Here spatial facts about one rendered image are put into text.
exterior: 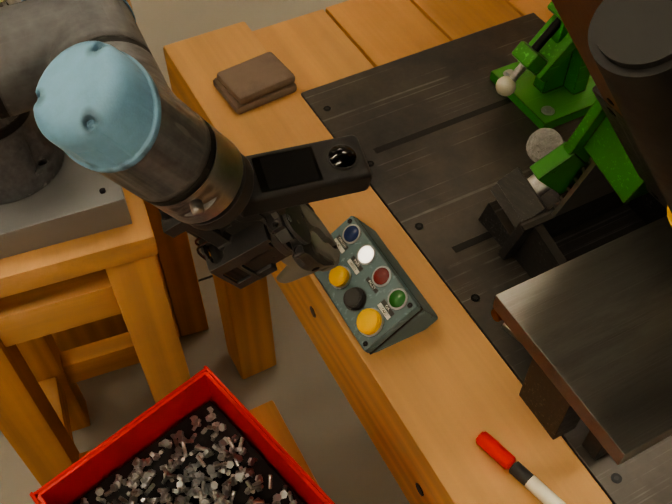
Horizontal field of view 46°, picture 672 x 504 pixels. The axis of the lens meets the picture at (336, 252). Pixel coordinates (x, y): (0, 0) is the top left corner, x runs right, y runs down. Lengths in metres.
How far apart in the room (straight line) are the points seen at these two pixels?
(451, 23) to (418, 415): 0.72
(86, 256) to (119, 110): 0.59
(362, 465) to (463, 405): 0.96
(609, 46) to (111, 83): 0.32
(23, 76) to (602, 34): 0.43
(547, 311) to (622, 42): 0.41
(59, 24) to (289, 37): 0.75
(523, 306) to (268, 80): 0.62
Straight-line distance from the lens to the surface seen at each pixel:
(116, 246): 1.09
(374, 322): 0.87
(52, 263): 1.10
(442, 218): 1.02
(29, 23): 0.62
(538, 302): 0.68
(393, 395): 0.87
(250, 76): 1.18
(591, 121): 0.79
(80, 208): 1.08
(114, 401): 1.96
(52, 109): 0.54
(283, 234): 0.67
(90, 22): 0.60
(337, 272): 0.91
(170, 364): 1.35
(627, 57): 0.29
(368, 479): 1.81
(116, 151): 0.54
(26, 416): 1.39
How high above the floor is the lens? 1.67
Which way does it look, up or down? 52 degrees down
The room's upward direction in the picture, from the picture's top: straight up
